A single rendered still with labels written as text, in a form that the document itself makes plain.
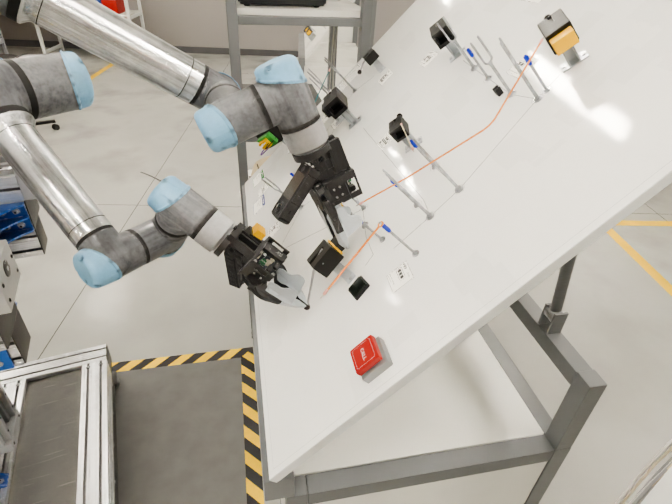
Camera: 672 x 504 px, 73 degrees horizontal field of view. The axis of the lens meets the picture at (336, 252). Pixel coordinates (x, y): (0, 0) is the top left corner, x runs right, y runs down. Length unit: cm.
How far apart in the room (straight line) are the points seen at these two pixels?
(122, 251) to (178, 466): 121
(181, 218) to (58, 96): 38
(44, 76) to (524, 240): 93
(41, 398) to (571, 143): 189
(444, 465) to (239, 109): 77
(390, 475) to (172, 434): 123
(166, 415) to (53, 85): 142
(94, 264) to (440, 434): 76
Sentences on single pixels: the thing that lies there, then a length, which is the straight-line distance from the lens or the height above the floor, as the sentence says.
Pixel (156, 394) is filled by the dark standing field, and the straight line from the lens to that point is 220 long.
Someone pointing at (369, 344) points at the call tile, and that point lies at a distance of 76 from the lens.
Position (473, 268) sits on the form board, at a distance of 75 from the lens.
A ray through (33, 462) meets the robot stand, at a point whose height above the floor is 21.
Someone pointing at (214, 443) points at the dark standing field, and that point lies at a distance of 200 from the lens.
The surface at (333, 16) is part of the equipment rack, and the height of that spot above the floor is 144.
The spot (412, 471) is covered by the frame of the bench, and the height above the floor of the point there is 80.
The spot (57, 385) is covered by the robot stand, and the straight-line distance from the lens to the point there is 209.
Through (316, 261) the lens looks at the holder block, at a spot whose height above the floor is 113.
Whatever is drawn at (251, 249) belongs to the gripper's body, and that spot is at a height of 117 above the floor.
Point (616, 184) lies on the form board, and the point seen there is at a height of 140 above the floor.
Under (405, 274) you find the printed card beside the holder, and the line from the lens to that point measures 84.
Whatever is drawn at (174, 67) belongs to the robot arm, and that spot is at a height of 147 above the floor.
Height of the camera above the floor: 165
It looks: 34 degrees down
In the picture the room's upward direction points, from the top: 3 degrees clockwise
